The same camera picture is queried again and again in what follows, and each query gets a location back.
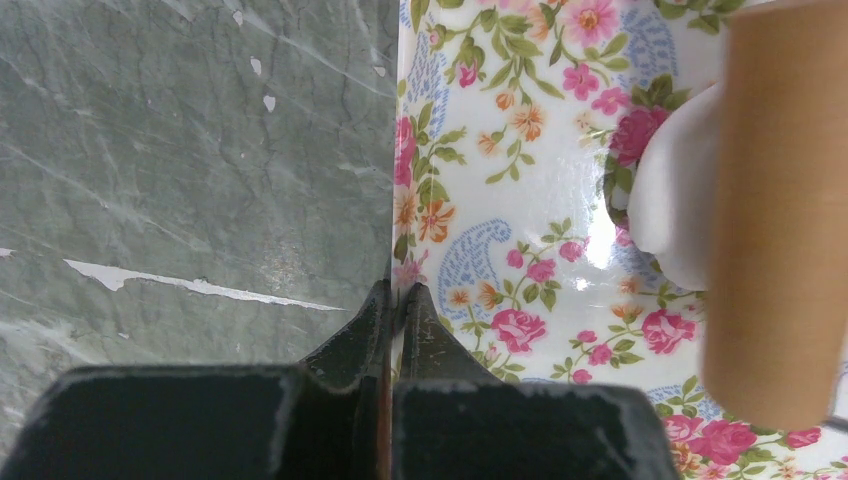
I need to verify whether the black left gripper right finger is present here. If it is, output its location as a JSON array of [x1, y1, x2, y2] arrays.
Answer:
[[392, 284, 678, 479]]

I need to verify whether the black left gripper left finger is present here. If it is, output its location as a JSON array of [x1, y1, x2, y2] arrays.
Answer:
[[1, 280, 392, 479]]

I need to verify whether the floral print tray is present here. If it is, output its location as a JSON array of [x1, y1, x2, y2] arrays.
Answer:
[[392, 1, 847, 479]]

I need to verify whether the white dough lump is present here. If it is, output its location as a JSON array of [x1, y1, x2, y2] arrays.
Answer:
[[627, 85, 723, 291]]

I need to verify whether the wooden rolling pin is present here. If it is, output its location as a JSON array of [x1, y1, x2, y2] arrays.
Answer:
[[702, 1, 847, 430]]

